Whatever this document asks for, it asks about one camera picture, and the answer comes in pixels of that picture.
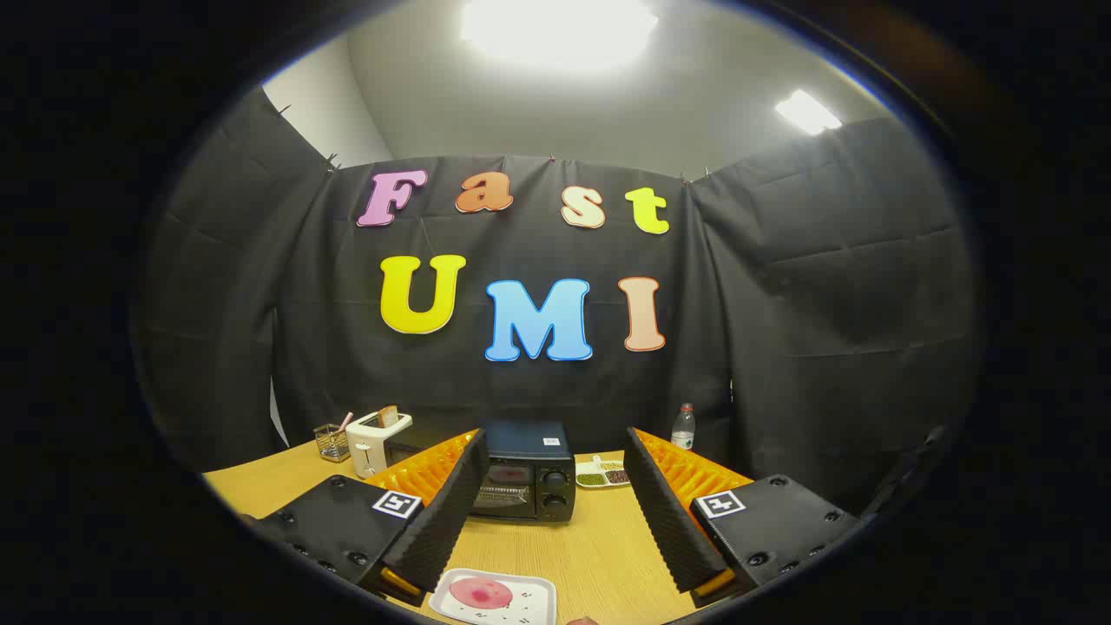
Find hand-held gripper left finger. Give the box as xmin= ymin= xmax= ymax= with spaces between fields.
xmin=239 ymin=427 xmax=490 ymax=609

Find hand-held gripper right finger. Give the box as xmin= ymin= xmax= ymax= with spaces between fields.
xmin=623 ymin=426 xmax=864 ymax=609

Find pink round meat slice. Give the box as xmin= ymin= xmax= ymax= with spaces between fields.
xmin=449 ymin=578 xmax=514 ymax=610

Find black toaster oven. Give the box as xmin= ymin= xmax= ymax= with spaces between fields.
xmin=386 ymin=420 xmax=577 ymax=523

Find white square food tray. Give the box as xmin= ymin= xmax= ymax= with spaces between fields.
xmin=428 ymin=568 xmax=557 ymax=625

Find white bread toaster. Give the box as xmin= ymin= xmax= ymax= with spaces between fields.
xmin=345 ymin=411 xmax=414 ymax=479

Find white divided bean dish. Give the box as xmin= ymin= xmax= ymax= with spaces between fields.
xmin=575 ymin=455 xmax=632 ymax=490

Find black backdrop cloth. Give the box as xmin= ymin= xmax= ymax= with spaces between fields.
xmin=135 ymin=87 xmax=982 ymax=522

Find small ceiling light panel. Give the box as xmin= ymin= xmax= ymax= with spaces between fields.
xmin=774 ymin=89 xmax=845 ymax=136

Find large ceiling light panel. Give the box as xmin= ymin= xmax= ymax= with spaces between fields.
xmin=458 ymin=0 xmax=661 ymax=75

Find metal wire basket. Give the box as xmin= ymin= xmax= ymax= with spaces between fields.
xmin=313 ymin=423 xmax=351 ymax=463

